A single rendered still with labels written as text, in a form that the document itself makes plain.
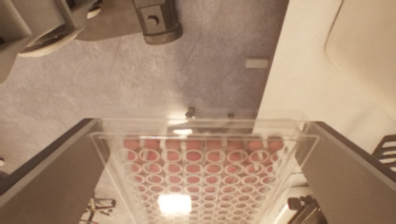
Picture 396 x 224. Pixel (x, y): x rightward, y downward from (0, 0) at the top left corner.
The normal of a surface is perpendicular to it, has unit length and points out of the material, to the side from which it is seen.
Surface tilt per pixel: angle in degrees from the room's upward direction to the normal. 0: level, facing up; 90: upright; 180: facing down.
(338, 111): 0
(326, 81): 0
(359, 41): 91
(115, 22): 0
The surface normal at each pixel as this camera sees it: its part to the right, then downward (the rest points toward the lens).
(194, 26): 0.00, 0.65
